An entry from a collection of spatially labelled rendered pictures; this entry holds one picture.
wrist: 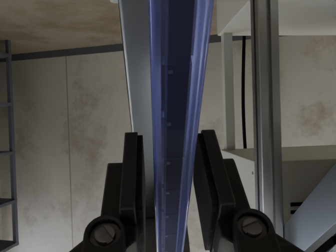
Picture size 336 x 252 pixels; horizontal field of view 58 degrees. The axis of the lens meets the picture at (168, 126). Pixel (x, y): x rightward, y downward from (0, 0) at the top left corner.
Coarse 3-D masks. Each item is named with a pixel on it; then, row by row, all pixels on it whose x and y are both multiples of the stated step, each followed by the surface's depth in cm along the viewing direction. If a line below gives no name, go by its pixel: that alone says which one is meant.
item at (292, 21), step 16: (224, 0) 91; (240, 0) 77; (288, 0) 72; (304, 0) 73; (320, 0) 73; (224, 16) 92; (240, 16) 83; (288, 16) 84; (304, 16) 84; (320, 16) 85; (240, 32) 98; (288, 32) 100; (304, 32) 101; (320, 32) 101
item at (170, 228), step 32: (160, 0) 6; (192, 0) 6; (160, 32) 7; (192, 32) 7; (160, 64) 7; (192, 64) 7; (160, 96) 8; (192, 96) 8; (160, 128) 9; (192, 128) 9; (160, 160) 10; (192, 160) 10; (160, 192) 11; (160, 224) 13
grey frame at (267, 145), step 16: (256, 0) 57; (272, 0) 57; (256, 16) 57; (272, 16) 57; (256, 32) 57; (272, 32) 57; (256, 48) 58; (272, 48) 57; (256, 64) 58; (272, 64) 57; (256, 80) 58; (272, 80) 57; (256, 96) 59; (272, 96) 57; (256, 112) 59; (272, 112) 57; (256, 128) 59; (272, 128) 57; (256, 144) 59; (272, 144) 58; (256, 160) 60; (272, 160) 58; (256, 176) 60; (272, 176) 58; (256, 192) 60; (272, 192) 58; (256, 208) 60; (272, 208) 58
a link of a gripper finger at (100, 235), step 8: (104, 216) 9; (112, 216) 9; (88, 224) 9; (96, 224) 9; (104, 224) 9; (112, 224) 9; (120, 224) 9; (88, 232) 9; (96, 232) 9; (104, 232) 9; (112, 232) 9; (120, 232) 9; (88, 240) 9; (96, 240) 9; (104, 240) 9; (112, 240) 9; (120, 240) 9; (88, 248) 9; (96, 248) 9; (104, 248) 9; (112, 248) 9; (120, 248) 9
